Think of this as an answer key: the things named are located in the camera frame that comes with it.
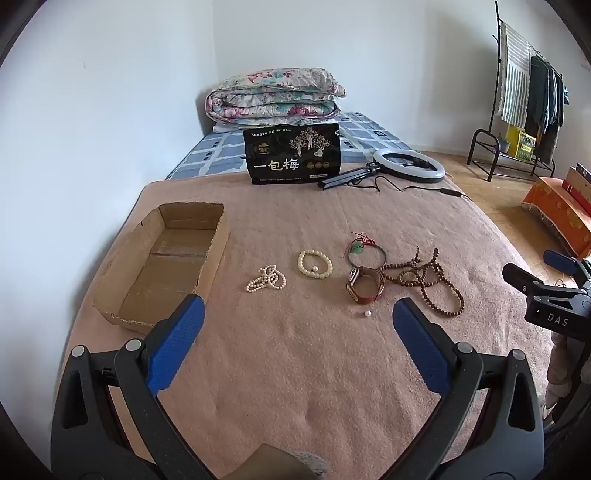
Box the brown wooden bead mala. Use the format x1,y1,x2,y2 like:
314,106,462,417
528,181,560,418
380,248,466,318

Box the dark thin bangle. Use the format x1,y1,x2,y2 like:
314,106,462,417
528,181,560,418
346,245,388,269

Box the red cord jade pendant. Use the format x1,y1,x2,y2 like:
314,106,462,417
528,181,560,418
348,232,376,254

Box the cream bead bracelet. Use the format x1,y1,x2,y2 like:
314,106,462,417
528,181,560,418
296,249,334,280

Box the white pearl necklace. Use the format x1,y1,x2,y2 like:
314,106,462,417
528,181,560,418
245,263,288,293

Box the right hand in glove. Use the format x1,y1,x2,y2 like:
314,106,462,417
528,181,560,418
547,332,573,399

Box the orange patterned cloth furniture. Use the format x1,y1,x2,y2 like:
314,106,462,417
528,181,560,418
522,177,591,259

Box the yellow box on rack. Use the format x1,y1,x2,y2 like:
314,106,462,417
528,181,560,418
505,125,536,161

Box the black clothes rack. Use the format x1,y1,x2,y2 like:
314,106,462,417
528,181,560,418
467,15,556,181

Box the dark hanging clothes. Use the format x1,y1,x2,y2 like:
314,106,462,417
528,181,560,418
525,55,569,165

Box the black folded tripod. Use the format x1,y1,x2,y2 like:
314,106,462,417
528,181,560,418
318,162,380,190

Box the open cardboard box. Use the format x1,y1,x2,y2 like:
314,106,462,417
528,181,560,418
93,202,229,334

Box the striped hanging garment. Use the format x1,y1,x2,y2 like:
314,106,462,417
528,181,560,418
496,22,531,128

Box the folded floral quilt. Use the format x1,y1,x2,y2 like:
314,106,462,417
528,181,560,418
204,68,346,128

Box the blue checked bed sheet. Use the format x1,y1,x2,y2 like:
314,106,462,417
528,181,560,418
167,111,412,180

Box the black ring light cable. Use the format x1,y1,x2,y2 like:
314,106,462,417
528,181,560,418
351,172,470,200

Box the white ring light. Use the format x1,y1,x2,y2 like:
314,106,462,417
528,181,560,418
373,149,446,183

